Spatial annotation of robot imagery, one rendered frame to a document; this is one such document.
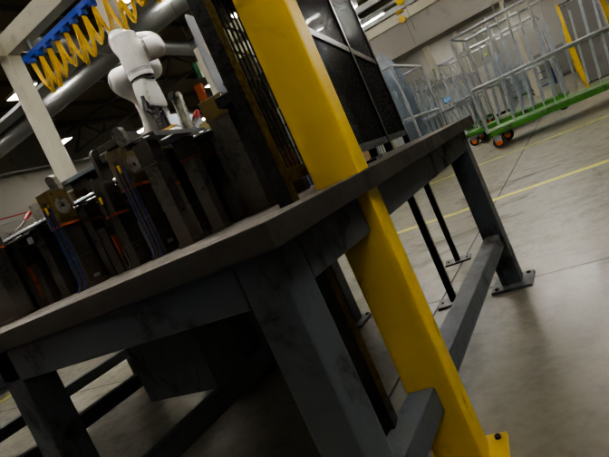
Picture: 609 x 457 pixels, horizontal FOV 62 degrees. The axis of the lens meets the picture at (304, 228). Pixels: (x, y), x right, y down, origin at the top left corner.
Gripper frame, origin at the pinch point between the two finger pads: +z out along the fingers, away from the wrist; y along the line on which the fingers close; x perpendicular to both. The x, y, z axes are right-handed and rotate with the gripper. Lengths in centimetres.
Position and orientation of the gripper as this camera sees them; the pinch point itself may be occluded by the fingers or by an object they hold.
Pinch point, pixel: (163, 122)
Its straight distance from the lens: 180.5
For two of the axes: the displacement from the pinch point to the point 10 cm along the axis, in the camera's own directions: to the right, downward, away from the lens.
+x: 8.6, -3.5, -3.7
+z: 4.1, 9.1, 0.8
